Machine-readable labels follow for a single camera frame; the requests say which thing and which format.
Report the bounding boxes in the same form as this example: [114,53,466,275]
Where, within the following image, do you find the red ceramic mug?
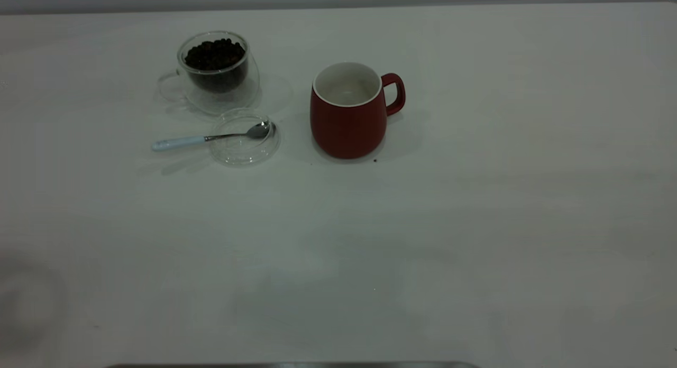
[310,62,406,160]

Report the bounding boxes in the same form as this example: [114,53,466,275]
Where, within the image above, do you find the clear glass saucer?
[208,108,281,167]

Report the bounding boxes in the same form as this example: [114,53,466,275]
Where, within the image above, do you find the steel spoon with white handle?
[152,121,271,152]

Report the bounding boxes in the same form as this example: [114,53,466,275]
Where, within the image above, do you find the dark coffee beans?
[185,38,248,91]

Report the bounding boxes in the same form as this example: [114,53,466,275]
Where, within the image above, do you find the clear glass handled cup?
[157,31,261,116]

